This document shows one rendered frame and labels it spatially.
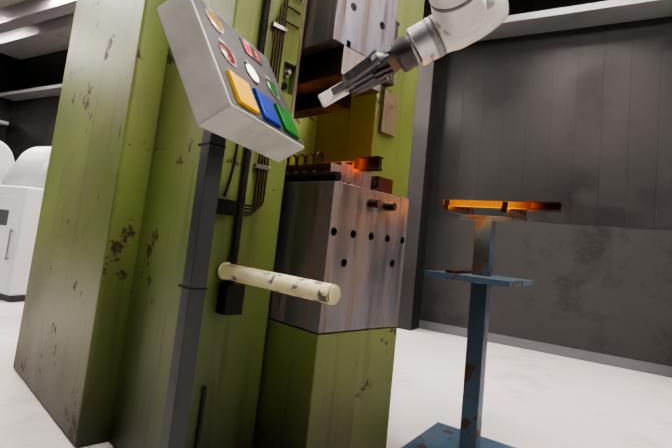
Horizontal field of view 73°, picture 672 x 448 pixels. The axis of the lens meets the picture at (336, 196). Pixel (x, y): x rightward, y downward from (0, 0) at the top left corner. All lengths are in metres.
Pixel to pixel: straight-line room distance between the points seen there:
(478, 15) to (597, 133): 3.55
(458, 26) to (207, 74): 0.51
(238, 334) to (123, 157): 0.72
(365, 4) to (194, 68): 0.87
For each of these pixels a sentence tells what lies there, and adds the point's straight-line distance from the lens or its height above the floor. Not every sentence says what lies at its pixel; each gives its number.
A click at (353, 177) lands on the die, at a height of 0.95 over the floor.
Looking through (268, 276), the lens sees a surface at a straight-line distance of 1.16.
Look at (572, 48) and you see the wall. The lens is 4.78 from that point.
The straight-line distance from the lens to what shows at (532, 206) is 1.69.
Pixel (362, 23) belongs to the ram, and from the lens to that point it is 1.63.
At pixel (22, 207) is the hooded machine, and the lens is 4.37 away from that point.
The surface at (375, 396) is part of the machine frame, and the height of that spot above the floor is 0.25.
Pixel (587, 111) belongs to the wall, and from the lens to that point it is 4.56.
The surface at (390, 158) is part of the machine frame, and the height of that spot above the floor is 1.10.
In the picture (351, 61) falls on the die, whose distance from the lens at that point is 1.55.
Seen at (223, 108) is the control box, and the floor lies 0.95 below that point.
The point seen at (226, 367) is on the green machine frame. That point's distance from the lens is 1.44.
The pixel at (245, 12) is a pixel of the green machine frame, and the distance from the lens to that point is 1.49.
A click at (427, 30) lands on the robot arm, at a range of 1.03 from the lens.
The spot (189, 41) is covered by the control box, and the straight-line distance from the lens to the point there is 0.96.
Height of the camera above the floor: 0.73
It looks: 6 degrees up
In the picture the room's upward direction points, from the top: 6 degrees clockwise
